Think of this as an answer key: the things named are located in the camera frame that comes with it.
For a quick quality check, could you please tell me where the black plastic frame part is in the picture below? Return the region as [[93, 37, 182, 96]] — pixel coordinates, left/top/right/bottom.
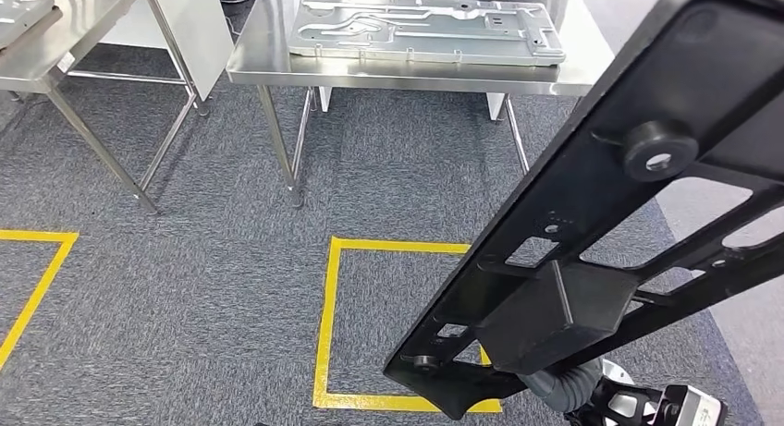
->
[[382, 0, 784, 421]]

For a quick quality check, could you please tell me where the stainless steel workbench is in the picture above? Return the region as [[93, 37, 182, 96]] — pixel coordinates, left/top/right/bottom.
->
[[225, 0, 617, 210]]

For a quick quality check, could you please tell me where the large stamped metal plate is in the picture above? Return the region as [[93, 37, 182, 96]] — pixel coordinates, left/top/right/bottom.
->
[[288, 0, 567, 67]]

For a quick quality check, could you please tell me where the white cabinet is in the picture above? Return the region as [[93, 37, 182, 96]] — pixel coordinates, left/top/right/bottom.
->
[[101, 0, 235, 103]]

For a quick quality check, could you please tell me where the small stainless steel table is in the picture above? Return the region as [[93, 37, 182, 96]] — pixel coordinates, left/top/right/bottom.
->
[[0, 0, 213, 216]]

